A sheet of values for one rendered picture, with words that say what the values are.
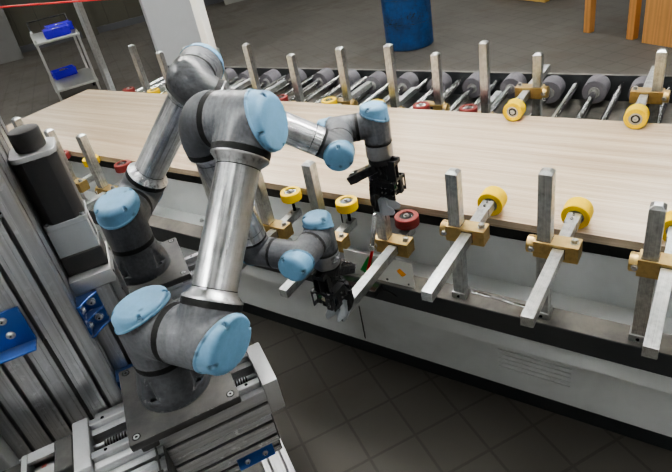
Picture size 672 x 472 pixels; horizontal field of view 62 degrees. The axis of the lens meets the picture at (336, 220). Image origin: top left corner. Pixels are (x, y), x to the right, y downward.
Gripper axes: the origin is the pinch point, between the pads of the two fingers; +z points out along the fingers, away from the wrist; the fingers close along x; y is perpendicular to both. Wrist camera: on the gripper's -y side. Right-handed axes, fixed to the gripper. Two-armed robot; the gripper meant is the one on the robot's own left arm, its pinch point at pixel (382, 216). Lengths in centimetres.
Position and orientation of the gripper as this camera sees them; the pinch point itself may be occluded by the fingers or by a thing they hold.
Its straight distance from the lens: 166.9
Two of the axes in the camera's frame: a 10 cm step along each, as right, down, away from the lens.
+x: 5.2, -5.2, 6.7
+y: 8.4, 1.6, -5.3
